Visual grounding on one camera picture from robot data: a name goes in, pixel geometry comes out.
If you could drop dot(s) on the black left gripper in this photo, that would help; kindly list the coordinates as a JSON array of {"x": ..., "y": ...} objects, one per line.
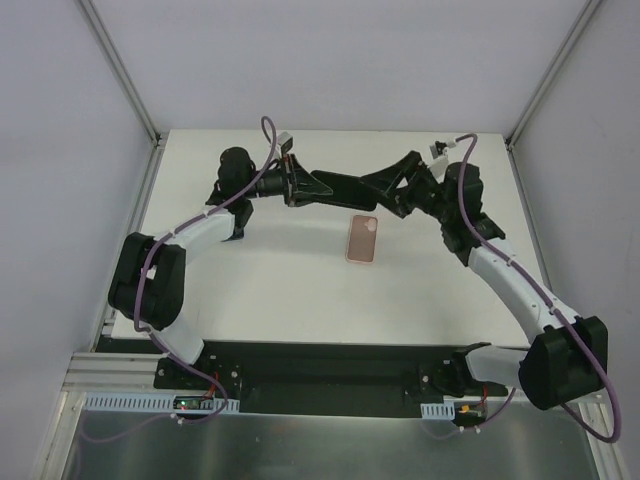
[{"x": 290, "y": 181}]

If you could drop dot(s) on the left aluminium frame post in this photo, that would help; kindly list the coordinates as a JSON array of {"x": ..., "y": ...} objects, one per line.
[{"x": 114, "y": 61}]

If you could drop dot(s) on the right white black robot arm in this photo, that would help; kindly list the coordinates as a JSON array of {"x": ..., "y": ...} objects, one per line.
[{"x": 567, "y": 354}]

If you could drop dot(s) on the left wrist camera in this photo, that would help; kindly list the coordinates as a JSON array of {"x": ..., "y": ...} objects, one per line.
[{"x": 284, "y": 142}]

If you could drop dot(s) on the black smartphone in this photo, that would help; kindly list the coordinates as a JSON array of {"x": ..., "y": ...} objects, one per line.
[
  {"x": 347, "y": 192},
  {"x": 235, "y": 236}
]

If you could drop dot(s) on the front aluminium rail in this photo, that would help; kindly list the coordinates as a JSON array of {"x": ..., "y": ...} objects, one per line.
[{"x": 113, "y": 372}]

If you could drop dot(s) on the aluminium frame post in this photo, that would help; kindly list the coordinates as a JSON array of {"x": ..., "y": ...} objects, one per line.
[
  {"x": 114, "y": 61},
  {"x": 552, "y": 72}
]

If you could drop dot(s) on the left white cable duct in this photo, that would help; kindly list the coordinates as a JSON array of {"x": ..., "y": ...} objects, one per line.
[{"x": 158, "y": 403}]

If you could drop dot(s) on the right aluminium frame post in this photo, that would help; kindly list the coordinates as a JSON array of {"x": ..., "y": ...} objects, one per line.
[{"x": 552, "y": 72}]

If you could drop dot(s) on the right white cable duct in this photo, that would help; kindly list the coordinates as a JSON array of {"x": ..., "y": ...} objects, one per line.
[{"x": 444, "y": 411}]

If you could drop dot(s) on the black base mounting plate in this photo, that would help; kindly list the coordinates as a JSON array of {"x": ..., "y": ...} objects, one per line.
[{"x": 377, "y": 381}]

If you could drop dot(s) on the white cable duct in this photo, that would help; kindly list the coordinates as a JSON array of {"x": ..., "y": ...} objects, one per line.
[
  {"x": 444, "y": 411},
  {"x": 158, "y": 403}
]

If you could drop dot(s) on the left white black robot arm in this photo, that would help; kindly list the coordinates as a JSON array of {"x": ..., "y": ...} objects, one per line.
[{"x": 149, "y": 281}]

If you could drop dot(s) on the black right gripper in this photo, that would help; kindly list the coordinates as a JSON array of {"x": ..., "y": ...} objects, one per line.
[{"x": 413, "y": 185}]

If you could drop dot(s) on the pink silicone phone case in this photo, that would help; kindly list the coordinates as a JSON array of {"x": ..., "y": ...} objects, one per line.
[{"x": 362, "y": 239}]

